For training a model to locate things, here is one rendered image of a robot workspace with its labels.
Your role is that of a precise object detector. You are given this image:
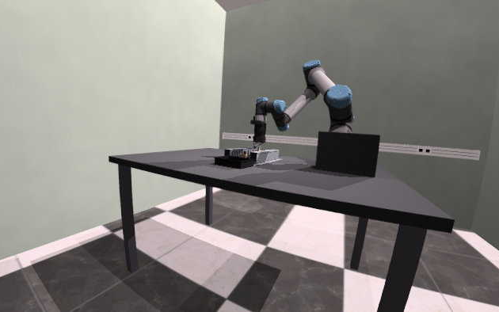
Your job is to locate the white relay panel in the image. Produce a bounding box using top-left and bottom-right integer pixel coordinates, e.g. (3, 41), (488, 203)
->
(224, 147), (279, 166)

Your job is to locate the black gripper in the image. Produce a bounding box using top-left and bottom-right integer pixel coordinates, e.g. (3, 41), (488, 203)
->
(250, 115), (267, 151)

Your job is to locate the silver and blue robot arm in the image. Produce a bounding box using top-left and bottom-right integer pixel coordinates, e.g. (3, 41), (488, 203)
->
(255, 60), (354, 133)

